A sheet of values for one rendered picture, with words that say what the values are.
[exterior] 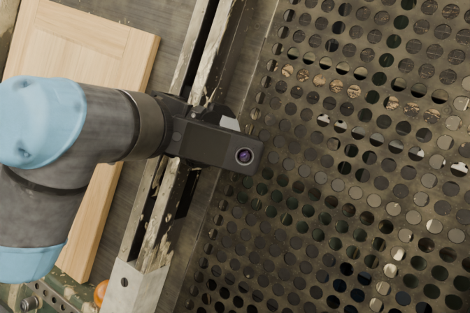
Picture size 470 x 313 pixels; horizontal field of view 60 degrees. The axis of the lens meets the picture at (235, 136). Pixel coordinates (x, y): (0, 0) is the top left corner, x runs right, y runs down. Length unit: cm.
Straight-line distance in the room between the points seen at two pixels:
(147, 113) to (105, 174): 38
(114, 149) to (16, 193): 9
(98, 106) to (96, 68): 45
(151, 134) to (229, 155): 10
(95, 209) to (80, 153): 45
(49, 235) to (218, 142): 20
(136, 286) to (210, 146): 31
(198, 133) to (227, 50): 19
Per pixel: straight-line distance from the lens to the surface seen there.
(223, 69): 63
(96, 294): 80
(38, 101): 34
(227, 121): 56
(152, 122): 42
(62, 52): 89
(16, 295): 97
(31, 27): 98
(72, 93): 36
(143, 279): 69
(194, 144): 47
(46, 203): 39
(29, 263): 42
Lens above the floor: 159
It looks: 39 degrees down
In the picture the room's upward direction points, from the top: straight up
